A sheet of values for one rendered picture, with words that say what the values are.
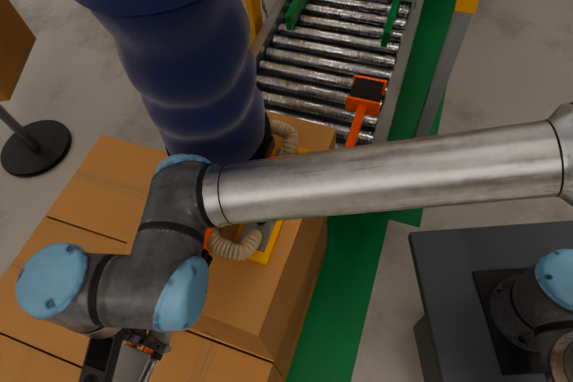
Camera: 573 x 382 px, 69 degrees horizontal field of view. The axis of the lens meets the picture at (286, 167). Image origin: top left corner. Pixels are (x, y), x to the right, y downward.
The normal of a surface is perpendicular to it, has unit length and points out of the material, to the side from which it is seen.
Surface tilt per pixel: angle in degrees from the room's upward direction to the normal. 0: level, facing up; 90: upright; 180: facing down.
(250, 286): 0
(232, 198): 41
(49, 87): 0
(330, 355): 0
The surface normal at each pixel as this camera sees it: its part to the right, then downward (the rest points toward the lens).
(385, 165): -0.33, -0.29
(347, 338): -0.07, -0.53
